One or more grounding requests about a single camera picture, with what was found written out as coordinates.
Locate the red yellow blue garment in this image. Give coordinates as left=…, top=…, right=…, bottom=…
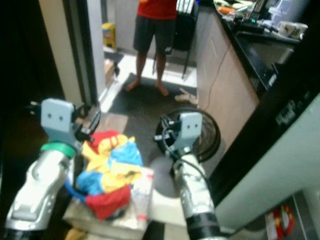
left=67, top=131, right=143, bottom=221

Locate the red white package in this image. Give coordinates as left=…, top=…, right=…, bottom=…
left=264, top=202, right=297, bottom=240

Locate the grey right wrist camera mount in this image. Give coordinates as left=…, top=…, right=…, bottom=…
left=177, top=112, right=204, bottom=156

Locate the brown wooden board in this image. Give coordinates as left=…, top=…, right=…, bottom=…
left=97, top=113, right=129, bottom=133

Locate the translucent silvery laundry box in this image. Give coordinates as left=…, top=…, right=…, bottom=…
left=65, top=167, right=155, bottom=233

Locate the dark door frame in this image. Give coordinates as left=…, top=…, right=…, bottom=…
left=37, top=0, right=106, bottom=106

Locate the white plastic stool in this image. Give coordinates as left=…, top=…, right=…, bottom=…
left=150, top=190, right=186, bottom=228

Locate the black floor mat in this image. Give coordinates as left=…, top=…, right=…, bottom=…
left=109, top=72, right=198, bottom=166

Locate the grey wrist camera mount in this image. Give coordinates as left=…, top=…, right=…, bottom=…
left=40, top=98, right=79, bottom=151
left=177, top=112, right=204, bottom=156

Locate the white countertop appliance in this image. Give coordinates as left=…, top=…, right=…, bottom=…
left=267, top=0, right=312, bottom=25

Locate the black chair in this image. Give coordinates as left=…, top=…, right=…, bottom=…
left=172, top=0, right=201, bottom=80

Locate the person in red shirt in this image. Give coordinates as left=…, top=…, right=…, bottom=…
left=125, top=0, right=178, bottom=97

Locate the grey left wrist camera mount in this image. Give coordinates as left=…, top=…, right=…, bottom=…
left=40, top=98, right=79, bottom=151

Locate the black device with green light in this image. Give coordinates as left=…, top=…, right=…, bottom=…
left=232, top=15, right=276, bottom=33

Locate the black floor fan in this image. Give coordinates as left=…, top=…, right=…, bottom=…
left=147, top=106, right=222, bottom=197

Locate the brown cardboard box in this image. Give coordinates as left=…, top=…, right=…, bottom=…
left=104, top=59, right=117, bottom=86

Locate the black kitchen countertop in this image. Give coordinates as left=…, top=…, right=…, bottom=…
left=212, top=5, right=320, bottom=98

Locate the patterned white mug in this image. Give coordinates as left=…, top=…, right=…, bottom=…
left=277, top=21, right=308, bottom=40

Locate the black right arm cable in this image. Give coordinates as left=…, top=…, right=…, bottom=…
left=161, top=116, right=211, bottom=186

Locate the thin black hanging cable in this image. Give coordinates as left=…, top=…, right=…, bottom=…
left=207, top=35, right=229, bottom=101

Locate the wooden kitchen cabinet front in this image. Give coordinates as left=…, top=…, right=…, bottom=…
left=195, top=7, right=261, bottom=151

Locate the steel kitchen sink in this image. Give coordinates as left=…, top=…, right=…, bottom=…
left=247, top=37, right=306, bottom=68

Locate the white washing machine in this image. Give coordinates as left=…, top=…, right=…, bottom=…
left=209, top=65, right=320, bottom=232

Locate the yellow box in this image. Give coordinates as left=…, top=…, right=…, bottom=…
left=101, top=22, right=117, bottom=49

